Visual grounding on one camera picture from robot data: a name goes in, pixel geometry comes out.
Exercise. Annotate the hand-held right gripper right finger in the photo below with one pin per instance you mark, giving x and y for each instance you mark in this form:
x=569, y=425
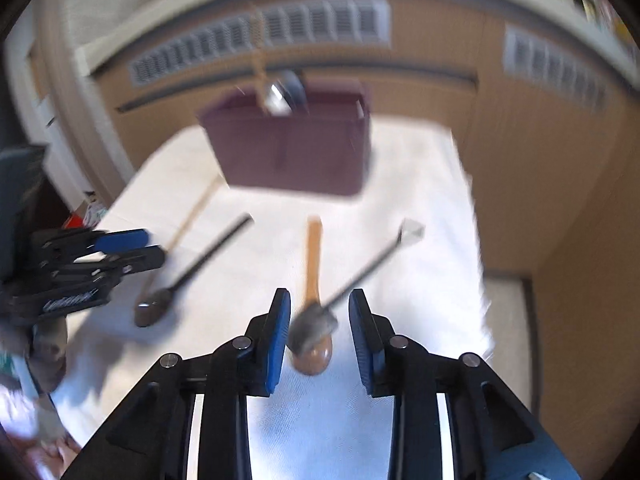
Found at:
x=362, y=340

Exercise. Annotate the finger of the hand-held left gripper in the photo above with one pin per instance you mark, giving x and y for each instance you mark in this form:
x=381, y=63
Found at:
x=145, y=258
x=122, y=240

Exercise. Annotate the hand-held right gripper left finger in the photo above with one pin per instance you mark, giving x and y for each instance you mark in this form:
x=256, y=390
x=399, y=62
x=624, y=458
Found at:
x=277, y=340

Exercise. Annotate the maroon utensil box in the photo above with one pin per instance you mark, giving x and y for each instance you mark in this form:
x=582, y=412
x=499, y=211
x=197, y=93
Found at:
x=290, y=155

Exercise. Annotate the person's left forearm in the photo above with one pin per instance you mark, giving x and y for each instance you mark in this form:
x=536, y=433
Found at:
x=35, y=410

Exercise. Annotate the person's left hand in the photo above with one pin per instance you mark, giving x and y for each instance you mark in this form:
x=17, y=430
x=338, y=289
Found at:
x=49, y=350

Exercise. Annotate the colourful packet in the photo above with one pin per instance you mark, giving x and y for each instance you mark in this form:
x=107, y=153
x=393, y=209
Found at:
x=90, y=212

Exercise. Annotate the black spoon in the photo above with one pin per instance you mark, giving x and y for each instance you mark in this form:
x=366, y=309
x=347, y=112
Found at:
x=155, y=307

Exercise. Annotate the wooden spoon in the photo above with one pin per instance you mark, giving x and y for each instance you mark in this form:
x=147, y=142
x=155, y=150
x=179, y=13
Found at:
x=314, y=260

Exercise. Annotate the white table cloth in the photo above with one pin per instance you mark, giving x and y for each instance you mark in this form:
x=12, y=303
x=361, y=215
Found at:
x=400, y=185

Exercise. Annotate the dark blue-grey spoon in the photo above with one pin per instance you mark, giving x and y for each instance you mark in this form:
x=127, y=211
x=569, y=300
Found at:
x=296, y=87

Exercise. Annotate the wooden base cabinet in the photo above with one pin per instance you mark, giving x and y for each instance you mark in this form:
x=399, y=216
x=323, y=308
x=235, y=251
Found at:
x=550, y=200

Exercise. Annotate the long grey vent grille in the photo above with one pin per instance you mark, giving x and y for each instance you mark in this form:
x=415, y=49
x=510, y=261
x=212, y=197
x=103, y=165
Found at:
x=300, y=22

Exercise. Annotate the small grey vent grille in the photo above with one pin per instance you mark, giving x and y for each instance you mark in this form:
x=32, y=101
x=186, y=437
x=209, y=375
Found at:
x=555, y=67

